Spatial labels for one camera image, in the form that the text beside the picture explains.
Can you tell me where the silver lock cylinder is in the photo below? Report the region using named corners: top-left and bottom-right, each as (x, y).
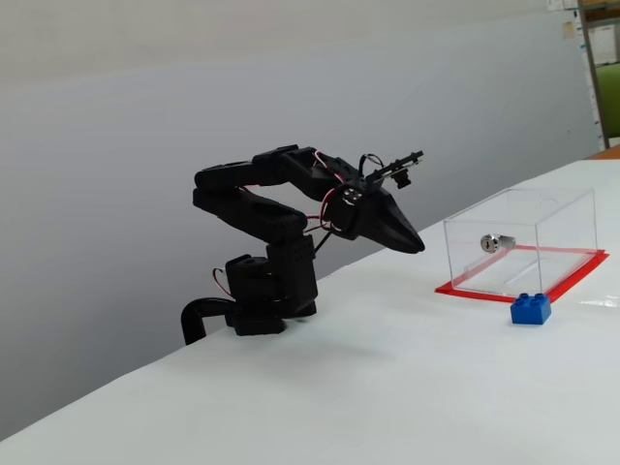
top-left (479, 233), bottom-right (517, 255)

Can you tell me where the red tape frame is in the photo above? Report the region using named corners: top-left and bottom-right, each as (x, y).
top-left (434, 245), bottom-right (609, 305)

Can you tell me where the transparent plastic box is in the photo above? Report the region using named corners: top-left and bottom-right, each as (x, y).
top-left (443, 187), bottom-right (599, 297)

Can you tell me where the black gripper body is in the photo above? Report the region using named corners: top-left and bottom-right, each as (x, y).
top-left (322, 180), bottom-right (385, 242)

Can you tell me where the blue lego brick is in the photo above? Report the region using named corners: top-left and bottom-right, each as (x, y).
top-left (510, 292), bottom-right (553, 326)

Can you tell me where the red white servo cable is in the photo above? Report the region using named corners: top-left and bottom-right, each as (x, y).
top-left (304, 188), bottom-right (341, 233)
top-left (211, 267), bottom-right (234, 298)

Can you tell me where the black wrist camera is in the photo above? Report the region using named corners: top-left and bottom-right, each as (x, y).
top-left (358, 150), bottom-right (426, 191)

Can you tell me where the metal storage shelf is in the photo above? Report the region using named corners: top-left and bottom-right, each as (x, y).
top-left (575, 0), bottom-right (620, 152)

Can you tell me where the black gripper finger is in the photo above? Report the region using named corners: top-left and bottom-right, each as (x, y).
top-left (377, 188), bottom-right (426, 246)
top-left (357, 198), bottom-right (427, 255)

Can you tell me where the green panel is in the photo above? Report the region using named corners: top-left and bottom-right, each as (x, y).
top-left (594, 61), bottom-right (620, 148)

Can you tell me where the black table clamp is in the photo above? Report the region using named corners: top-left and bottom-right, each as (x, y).
top-left (180, 296), bottom-right (238, 347)

